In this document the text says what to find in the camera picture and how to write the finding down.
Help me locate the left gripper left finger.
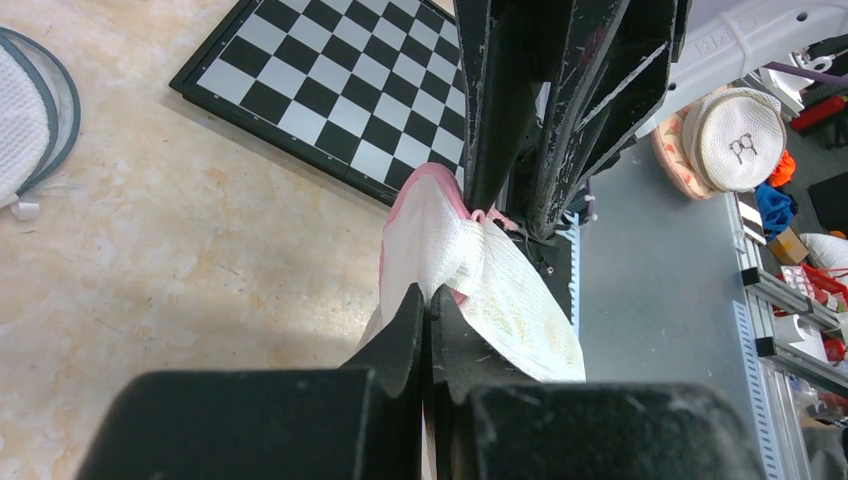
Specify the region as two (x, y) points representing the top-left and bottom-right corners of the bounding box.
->
(78, 285), (425, 479)

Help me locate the round mesh bag background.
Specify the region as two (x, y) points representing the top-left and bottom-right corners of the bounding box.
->
(682, 87), (786, 192)

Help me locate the aluminium shelf rack background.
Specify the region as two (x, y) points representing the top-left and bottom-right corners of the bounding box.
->
(723, 194), (847, 479)

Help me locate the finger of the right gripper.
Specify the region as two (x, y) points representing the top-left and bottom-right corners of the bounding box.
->
(513, 1), (691, 240)
(454, 1), (550, 211)

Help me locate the white toothed cable strip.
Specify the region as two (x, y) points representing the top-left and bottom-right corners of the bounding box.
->
(557, 211), (581, 335)

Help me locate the orange cushion in background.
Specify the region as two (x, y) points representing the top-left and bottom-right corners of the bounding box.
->
(650, 106), (718, 200)

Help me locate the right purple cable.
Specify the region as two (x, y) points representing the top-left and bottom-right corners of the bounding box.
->
(761, 59), (848, 86)

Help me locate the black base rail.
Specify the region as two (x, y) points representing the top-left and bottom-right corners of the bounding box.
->
(519, 235), (574, 323)

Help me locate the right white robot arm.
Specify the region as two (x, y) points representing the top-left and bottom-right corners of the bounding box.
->
(454, 1), (847, 241)

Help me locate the black white checkerboard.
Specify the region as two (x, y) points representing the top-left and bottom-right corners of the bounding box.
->
(170, 0), (465, 204)

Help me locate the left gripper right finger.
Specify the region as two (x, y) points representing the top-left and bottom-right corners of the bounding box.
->
(427, 286), (765, 479)

